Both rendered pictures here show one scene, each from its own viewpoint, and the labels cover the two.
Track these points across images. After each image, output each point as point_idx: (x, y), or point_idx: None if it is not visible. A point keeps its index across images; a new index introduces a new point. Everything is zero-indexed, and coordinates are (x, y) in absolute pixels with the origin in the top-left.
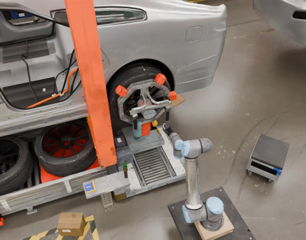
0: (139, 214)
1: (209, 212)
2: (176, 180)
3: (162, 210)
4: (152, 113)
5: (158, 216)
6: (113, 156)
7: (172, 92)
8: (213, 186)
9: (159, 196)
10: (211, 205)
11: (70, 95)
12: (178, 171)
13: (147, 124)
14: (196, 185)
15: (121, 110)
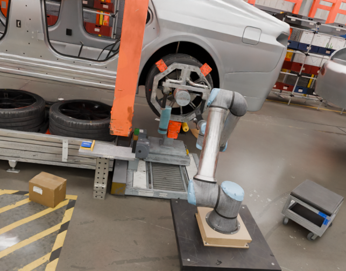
0: (132, 213)
1: (223, 194)
2: None
3: (162, 219)
4: (186, 99)
5: (154, 223)
6: (128, 122)
7: None
8: None
9: (164, 207)
10: (227, 186)
11: (109, 58)
12: None
13: (177, 122)
14: (215, 147)
15: (154, 90)
